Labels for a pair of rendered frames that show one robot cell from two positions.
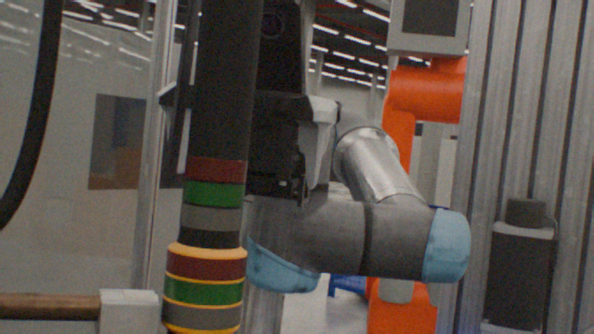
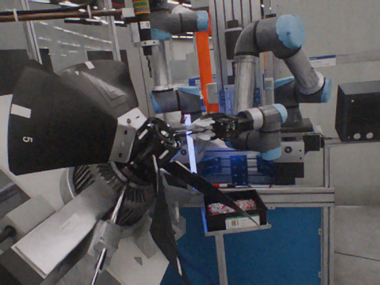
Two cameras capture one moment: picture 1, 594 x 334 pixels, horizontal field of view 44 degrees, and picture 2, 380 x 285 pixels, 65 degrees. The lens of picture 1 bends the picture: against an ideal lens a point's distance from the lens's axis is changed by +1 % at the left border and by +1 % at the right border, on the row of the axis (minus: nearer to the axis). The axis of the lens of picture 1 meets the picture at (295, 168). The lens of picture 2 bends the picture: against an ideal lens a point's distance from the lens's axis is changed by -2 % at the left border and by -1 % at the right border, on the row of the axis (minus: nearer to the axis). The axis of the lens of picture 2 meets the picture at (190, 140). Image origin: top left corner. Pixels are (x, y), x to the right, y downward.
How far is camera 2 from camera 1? 0.52 m
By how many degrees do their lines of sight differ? 12
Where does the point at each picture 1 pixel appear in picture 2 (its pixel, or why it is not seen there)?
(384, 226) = (184, 16)
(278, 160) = not seen: outside the picture
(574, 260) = not seen: hidden behind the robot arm
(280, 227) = (158, 22)
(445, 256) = (201, 21)
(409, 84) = not seen: hidden behind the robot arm
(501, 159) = (223, 11)
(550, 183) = (238, 15)
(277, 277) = (160, 35)
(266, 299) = (162, 66)
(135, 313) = (129, 10)
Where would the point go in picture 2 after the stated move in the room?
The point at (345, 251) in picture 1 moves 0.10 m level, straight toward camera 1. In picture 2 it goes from (176, 24) to (174, 21)
